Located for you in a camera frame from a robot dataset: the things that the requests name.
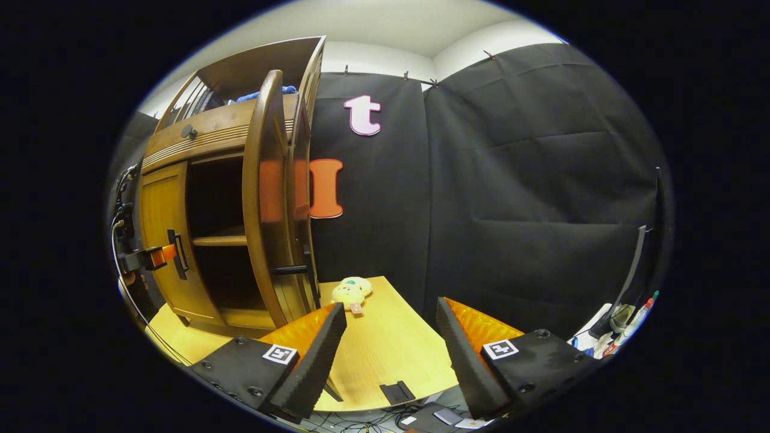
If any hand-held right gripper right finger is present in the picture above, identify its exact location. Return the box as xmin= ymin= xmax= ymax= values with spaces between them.
xmin=436 ymin=296 xmax=602 ymax=420

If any black cable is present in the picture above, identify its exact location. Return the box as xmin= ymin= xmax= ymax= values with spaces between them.
xmin=111 ymin=216 xmax=194 ymax=367

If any black backdrop cloth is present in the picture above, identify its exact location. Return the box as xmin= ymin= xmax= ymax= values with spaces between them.
xmin=108 ymin=42 xmax=670 ymax=339

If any wooden cabinet door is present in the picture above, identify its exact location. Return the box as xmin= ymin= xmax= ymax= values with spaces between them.
xmin=140 ymin=161 xmax=210 ymax=324
xmin=242 ymin=69 xmax=301 ymax=329

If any cream plush toy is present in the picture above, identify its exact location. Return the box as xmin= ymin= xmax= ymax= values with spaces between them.
xmin=330 ymin=276 xmax=374 ymax=315

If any red capped marker pen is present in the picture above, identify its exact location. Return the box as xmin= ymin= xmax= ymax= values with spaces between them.
xmin=602 ymin=290 xmax=661 ymax=359

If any grey electronic device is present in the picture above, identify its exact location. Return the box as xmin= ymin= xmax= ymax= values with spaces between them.
xmin=399 ymin=402 xmax=501 ymax=432

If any black door handle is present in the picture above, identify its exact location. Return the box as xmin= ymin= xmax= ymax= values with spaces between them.
xmin=272 ymin=245 xmax=318 ymax=295
xmin=167 ymin=229 xmax=189 ymax=281

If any thin black stand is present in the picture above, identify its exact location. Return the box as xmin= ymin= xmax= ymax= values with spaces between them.
xmin=606 ymin=225 xmax=651 ymax=333

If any bundle of cables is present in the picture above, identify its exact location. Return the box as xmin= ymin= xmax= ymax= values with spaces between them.
xmin=294 ymin=408 xmax=423 ymax=433

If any blue folded towel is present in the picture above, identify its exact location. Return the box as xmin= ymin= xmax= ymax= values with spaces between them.
xmin=235 ymin=85 xmax=299 ymax=104

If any wooden ribbed drawer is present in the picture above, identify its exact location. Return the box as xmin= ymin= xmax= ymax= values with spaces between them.
xmin=141 ymin=95 xmax=300 ymax=175

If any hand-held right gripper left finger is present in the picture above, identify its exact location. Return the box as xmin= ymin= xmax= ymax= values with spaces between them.
xmin=189 ymin=302 xmax=348 ymax=425

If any wooden double-door shoe cabinet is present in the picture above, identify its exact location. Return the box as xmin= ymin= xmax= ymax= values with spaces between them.
xmin=137 ymin=35 xmax=327 ymax=333

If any wooden inner shelf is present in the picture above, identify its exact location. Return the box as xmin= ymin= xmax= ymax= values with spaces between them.
xmin=192 ymin=234 xmax=249 ymax=248

